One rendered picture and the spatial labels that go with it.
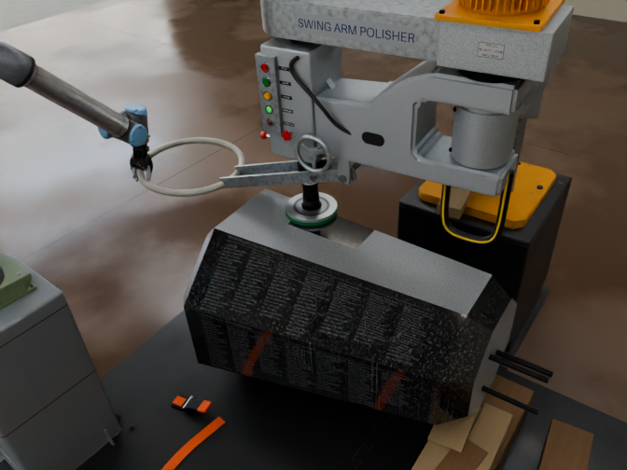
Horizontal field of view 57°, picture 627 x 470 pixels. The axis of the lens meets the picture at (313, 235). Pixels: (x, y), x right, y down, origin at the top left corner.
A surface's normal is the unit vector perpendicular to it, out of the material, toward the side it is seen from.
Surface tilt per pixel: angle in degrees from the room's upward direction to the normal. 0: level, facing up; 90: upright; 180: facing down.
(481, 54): 90
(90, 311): 0
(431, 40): 90
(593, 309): 0
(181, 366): 0
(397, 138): 90
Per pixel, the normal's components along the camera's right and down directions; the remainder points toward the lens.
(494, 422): -0.05, -0.80
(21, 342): 0.77, 0.35
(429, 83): -0.51, 0.54
